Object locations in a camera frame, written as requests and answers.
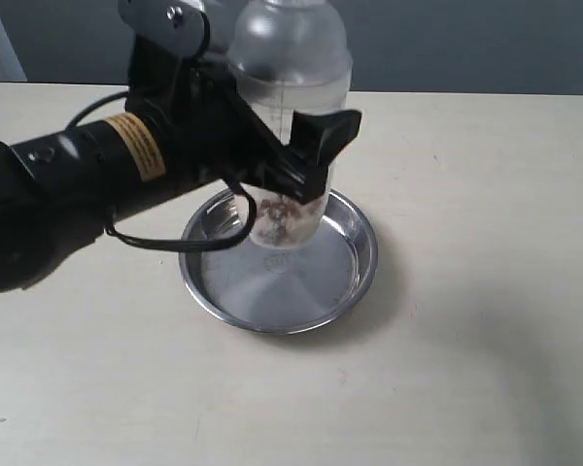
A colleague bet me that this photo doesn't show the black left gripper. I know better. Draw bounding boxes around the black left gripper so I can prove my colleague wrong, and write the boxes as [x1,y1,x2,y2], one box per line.
[125,35,362,204]

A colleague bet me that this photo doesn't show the clear plastic shaker bottle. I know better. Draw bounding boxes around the clear plastic shaker bottle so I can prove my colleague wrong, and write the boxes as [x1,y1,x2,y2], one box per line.
[227,1,353,250]

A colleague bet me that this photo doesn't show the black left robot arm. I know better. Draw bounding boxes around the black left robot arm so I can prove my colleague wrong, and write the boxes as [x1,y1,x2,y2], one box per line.
[0,37,361,293]

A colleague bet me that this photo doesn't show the round stainless steel tray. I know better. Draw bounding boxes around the round stainless steel tray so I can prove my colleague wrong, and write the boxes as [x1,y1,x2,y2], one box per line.
[179,191,379,335]

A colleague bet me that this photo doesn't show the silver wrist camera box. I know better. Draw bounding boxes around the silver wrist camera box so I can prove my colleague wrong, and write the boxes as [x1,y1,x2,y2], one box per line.
[118,0,211,59]

